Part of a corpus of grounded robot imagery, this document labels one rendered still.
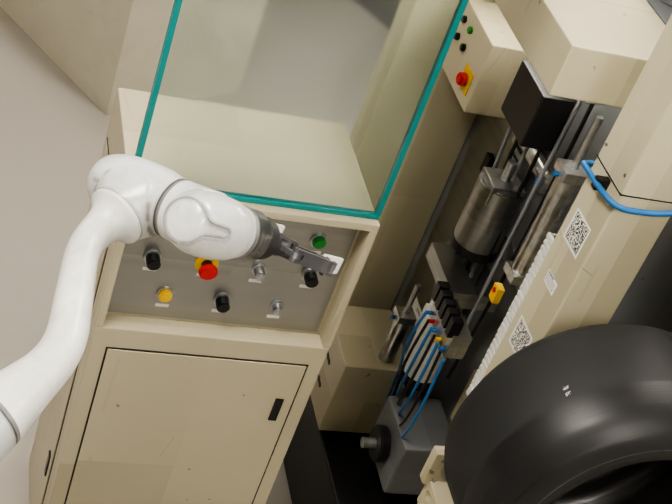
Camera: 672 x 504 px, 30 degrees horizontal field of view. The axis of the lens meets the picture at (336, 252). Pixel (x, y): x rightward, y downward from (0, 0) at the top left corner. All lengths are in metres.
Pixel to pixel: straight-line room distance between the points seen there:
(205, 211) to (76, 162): 2.96
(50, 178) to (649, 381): 2.91
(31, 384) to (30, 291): 2.48
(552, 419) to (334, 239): 0.75
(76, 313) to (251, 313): 1.08
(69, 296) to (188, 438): 1.26
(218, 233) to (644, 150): 0.84
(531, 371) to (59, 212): 2.57
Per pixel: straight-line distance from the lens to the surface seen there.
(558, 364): 2.33
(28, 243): 4.41
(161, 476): 3.17
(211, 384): 2.95
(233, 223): 1.94
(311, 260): 2.12
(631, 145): 2.39
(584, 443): 2.25
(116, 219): 1.99
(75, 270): 1.91
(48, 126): 5.01
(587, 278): 2.51
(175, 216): 1.91
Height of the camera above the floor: 2.76
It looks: 35 degrees down
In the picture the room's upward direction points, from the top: 21 degrees clockwise
